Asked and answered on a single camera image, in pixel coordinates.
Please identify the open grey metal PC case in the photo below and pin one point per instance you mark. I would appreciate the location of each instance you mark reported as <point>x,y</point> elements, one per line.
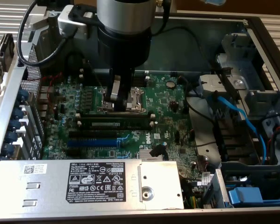
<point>188,53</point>

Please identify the short black expansion slot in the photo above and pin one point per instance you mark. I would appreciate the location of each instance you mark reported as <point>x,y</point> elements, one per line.
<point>73,152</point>

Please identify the long black expansion slot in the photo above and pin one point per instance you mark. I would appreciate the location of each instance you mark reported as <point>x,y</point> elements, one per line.
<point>93,134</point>

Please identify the grey metal disk bay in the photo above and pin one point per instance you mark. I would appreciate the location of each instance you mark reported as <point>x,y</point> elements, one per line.
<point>242,46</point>

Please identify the green Dell motherboard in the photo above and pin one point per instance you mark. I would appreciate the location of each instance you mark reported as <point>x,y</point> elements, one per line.
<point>163,102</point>

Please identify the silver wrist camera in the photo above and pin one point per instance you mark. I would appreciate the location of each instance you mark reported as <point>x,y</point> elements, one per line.
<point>69,25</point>

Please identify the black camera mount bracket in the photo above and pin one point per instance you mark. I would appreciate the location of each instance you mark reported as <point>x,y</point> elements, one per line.
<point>76,15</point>

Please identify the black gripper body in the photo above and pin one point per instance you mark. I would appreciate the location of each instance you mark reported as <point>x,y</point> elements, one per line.
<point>123,49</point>

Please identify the blue plastic drive latch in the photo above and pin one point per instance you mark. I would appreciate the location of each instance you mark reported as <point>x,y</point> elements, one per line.
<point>247,194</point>

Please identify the silver chipset heatsink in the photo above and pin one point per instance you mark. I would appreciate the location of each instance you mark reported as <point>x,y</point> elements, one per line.
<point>144,155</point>

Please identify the round coin battery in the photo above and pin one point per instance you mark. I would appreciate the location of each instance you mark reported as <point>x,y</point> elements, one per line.
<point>170,84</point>

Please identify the graphics card with metal bracket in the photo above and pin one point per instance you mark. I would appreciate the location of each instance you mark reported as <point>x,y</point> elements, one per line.
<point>6,51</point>

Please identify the black disk bay rail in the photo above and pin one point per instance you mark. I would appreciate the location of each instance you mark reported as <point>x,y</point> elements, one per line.
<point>228,81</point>

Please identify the silver power supply with label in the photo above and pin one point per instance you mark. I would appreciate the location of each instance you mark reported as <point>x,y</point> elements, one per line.
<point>48,186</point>

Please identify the metal CPU socket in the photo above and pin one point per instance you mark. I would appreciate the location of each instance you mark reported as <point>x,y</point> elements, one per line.
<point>137,102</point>

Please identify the blue slot retention clip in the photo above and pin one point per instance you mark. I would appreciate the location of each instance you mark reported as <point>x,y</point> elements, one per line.
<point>23,95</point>
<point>20,113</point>
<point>14,124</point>
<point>8,149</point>
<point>12,137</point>

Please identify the blue expansion slot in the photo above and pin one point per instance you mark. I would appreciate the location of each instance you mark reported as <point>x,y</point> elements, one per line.
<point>93,142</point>

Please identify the green RAM stick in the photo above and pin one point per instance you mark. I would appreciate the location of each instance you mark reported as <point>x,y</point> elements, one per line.
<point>130,123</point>

